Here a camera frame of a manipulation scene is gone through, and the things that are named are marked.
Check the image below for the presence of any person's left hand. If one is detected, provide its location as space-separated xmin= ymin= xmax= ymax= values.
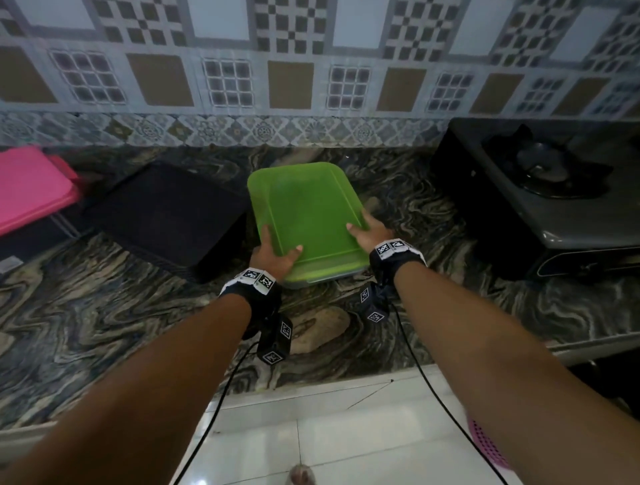
xmin=248 ymin=225 xmax=304 ymax=288

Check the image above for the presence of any person's right hand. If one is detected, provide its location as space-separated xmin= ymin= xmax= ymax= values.
xmin=346 ymin=207 xmax=400 ymax=253

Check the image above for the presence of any green lidded plastic container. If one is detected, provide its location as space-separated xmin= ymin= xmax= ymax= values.
xmin=247 ymin=161 xmax=372 ymax=290

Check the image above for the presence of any person's left forearm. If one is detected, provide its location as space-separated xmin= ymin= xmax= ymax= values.
xmin=0 ymin=294 xmax=252 ymax=485

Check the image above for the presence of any person's right forearm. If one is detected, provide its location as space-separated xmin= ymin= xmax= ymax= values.
xmin=391 ymin=260 xmax=640 ymax=485

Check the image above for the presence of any black box appliance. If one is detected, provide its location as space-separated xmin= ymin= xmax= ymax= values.
xmin=84 ymin=162 xmax=250 ymax=284

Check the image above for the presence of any grey gas stove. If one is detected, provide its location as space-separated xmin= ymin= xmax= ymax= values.
xmin=431 ymin=117 xmax=640 ymax=281

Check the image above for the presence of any black burner grate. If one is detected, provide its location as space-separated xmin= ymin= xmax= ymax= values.
xmin=482 ymin=123 xmax=615 ymax=200

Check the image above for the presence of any pink plastic basket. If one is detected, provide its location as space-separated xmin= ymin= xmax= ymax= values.
xmin=467 ymin=417 xmax=516 ymax=473

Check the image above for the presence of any pink plastic container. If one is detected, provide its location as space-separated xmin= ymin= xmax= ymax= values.
xmin=0 ymin=145 xmax=84 ymax=239

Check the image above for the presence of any black marker wrist strap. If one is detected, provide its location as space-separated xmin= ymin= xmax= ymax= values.
xmin=369 ymin=239 xmax=427 ymax=291
xmin=219 ymin=268 xmax=282 ymax=341

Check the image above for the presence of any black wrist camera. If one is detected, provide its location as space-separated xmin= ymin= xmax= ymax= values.
xmin=357 ymin=282 xmax=392 ymax=324
xmin=256 ymin=314 xmax=295 ymax=366

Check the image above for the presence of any black cable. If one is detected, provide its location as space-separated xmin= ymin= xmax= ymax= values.
xmin=388 ymin=301 xmax=509 ymax=485
xmin=172 ymin=341 xmax=261 ymax=485

